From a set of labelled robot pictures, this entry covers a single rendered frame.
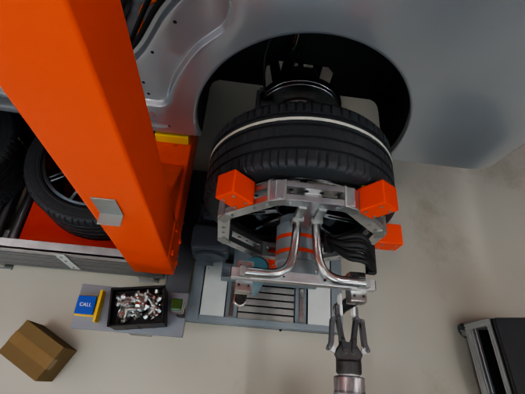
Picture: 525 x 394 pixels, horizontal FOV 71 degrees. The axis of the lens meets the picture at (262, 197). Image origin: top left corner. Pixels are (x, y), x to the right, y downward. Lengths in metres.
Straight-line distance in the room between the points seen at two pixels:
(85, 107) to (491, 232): 2.49
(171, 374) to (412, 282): 1.39
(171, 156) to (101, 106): 0.96
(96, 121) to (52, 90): 0.08
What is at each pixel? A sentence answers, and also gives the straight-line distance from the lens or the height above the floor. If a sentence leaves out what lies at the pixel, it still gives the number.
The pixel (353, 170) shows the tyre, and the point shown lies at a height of 1.16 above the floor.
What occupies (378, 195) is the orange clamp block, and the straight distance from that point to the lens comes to 1.06.
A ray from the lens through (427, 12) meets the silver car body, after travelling 1.16.
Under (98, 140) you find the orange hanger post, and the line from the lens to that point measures 0.74.
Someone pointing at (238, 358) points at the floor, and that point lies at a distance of 2.01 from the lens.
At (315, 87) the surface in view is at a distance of 1.44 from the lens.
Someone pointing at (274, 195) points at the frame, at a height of 1.12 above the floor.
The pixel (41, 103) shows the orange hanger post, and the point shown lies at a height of 1.52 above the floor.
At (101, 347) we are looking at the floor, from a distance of 2.09.
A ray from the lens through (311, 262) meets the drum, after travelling 1.19.
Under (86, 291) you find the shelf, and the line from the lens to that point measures 1.68.
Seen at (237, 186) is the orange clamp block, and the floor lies 1.12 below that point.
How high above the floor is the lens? 2.01
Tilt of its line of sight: 62 degrees down
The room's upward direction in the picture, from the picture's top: 14 degrees clockwise
